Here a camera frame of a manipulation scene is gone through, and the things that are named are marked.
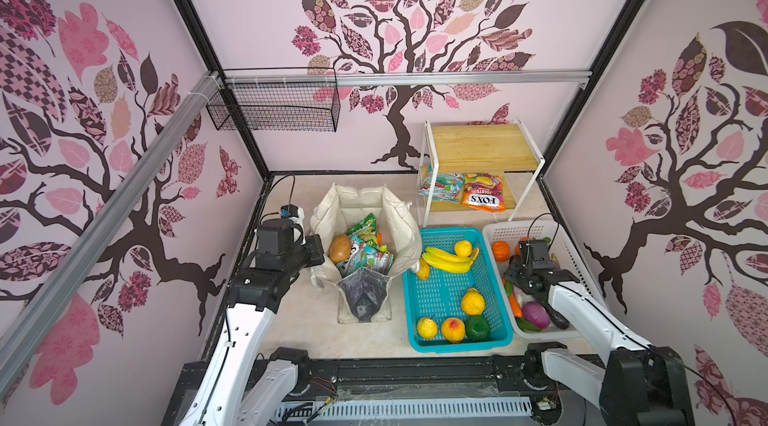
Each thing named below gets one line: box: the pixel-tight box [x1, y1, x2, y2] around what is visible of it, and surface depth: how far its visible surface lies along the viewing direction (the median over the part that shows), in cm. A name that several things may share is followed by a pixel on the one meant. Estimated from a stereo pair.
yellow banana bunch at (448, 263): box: [422, 247, 480, 273], surface depth 92 cm
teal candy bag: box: [336, 235, 395, 277], surface depth 83 cm
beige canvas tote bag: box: [310, 184, 423, 324], surface depth 81 cm
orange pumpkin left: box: [491, 240, 511, 263], surface depth 92 cm
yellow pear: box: [417, 317, 438, 340], surface depth 79 cm
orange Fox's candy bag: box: [462, 173, 506, 213], surface depth 92 cm
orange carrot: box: [508, 294, 523, 318], surface depth 83 cm
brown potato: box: [328, 234, 351, 265], surface depth 83 cm
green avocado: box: [465, 315, 491, 342], surface depth 79 cm
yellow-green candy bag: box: [346, 212, 379, 250], surface depth 95 cm
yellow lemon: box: [454, 240, 473, 257], surface depth 92 cm
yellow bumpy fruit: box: [462, 288, 485, 316], surface depth 83 cm
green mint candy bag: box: [418, 163, 464, 204], surface depth 92 cm
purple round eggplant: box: [522, 301, 551, 330], surface depth 79 cm
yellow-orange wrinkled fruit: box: [416, 257, 431, 281], surface depth 90 cm
